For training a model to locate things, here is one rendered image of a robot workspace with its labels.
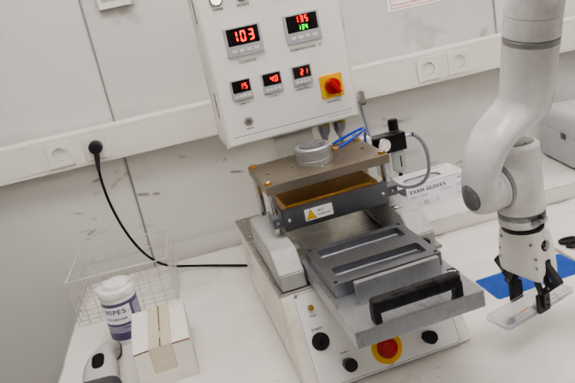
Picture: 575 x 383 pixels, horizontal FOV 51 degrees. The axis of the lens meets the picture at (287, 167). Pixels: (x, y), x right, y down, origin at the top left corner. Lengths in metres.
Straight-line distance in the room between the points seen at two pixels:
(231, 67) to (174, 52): 0.44
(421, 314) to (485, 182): 0.25
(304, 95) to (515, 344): 0.69
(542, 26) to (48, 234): 1.45
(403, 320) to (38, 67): 1.25
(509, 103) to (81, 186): 1.25
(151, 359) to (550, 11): 0.97
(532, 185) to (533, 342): 0.32
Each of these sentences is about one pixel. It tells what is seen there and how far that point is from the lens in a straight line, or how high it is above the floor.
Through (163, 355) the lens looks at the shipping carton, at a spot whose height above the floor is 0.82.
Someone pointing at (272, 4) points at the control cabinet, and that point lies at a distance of 1.39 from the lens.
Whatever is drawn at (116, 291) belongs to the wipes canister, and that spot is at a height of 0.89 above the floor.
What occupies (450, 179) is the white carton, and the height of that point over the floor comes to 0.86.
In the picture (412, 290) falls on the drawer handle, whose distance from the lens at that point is 0.96.
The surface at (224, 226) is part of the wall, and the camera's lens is 1.91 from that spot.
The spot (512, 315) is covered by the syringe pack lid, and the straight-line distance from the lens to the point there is 1.25.
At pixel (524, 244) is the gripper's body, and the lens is 1.19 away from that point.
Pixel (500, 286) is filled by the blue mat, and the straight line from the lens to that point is 1.47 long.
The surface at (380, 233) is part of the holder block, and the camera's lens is 1.20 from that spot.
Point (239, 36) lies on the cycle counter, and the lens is 1.37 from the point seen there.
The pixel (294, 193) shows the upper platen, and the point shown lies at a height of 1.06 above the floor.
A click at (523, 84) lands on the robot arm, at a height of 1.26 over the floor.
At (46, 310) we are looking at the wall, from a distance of 2.03.
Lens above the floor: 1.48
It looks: 16 degrees down
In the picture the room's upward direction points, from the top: 12 degrees counter-clockwise
